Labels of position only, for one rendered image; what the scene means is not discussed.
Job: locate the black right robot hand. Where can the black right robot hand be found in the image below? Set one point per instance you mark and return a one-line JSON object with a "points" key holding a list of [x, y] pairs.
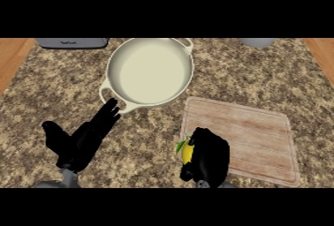
{"points": [[209, 156]]}

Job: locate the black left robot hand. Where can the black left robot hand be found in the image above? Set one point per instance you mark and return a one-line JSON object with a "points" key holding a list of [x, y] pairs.
{"points": [[82, 141]]}

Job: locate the yellow lemon with green leaf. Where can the yellow lemon with green leaf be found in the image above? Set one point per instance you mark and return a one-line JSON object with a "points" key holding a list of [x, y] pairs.
{"points": [[186, 151]]}

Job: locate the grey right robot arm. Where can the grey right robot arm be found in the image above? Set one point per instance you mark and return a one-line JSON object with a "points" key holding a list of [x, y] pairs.
{"points": [[212, 184]]}

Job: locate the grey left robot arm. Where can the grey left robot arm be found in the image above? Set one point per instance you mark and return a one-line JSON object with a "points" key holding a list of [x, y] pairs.
{"points": [[65, 179]]}

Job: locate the pale wooden cutting board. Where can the pale wooden cutting board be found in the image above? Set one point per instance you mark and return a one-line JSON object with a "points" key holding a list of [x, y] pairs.
{"points": [[251, 138]]}

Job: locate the cream oval pot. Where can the cream oval pot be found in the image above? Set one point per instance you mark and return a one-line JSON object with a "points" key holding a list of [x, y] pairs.
{"points": [[149, 72]]}

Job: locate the grey toaster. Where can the grey toaster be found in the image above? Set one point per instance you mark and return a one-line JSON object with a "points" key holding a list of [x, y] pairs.
{"points": [[71, 43]]}

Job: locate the pale grey appliance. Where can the pale grey appliance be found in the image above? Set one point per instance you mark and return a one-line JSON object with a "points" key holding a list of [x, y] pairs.
{"points": [[257, 42]]}

